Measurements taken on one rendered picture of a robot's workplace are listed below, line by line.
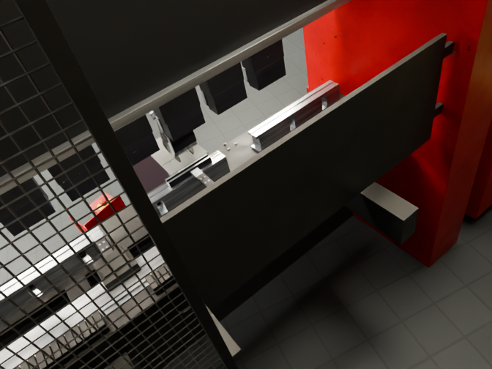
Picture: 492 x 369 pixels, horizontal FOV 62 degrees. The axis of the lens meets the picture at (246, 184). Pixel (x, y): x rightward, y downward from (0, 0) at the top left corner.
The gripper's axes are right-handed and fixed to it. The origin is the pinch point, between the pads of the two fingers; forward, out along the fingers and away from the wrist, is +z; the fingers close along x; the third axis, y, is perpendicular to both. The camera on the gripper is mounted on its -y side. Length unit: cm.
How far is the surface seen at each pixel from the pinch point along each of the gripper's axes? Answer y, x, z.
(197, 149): -1.4, 6.2, 0.5
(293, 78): -171, 170, -11
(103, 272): 25, -49, 18
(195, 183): 1.9, -3.1, 11.6
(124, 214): -13.1, -32.1, 7.1
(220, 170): 0.9, 9.3, 12.9
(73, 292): 4, -62, 21
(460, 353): 14, 56, 144
